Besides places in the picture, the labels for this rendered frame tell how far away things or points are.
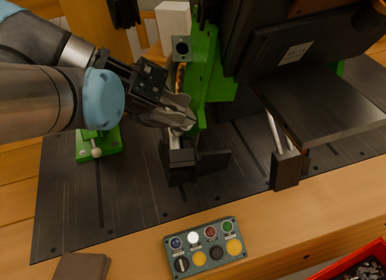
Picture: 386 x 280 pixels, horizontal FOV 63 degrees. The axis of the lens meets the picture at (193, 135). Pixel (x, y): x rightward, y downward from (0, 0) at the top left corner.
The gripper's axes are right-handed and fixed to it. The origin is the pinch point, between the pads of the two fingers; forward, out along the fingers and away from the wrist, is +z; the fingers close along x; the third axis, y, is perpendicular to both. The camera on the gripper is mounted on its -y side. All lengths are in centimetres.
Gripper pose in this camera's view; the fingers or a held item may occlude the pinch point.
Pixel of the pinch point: (188, 119)
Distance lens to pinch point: 60.6
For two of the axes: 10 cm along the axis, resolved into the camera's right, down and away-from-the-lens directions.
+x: 2.5, -9.1, 3.4
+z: 8.4, 3.8, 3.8
